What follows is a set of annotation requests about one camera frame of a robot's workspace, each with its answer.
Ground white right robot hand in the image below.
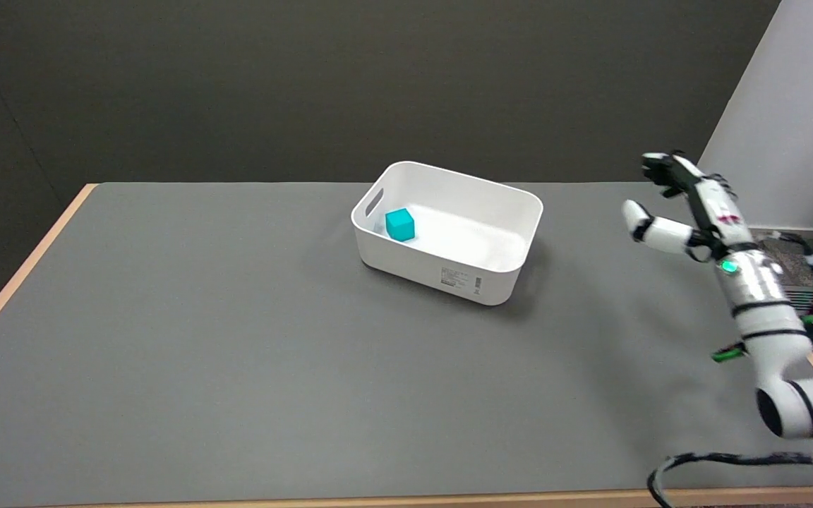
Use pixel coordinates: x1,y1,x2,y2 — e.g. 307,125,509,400
622,151,754,263

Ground blue wooden cube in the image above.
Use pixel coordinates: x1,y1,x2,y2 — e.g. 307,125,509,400
385,207,416,243

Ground white plastic box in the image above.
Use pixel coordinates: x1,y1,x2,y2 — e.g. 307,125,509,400
351,161,544,307

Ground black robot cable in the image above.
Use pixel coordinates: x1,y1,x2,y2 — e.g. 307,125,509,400
646,452,813,508

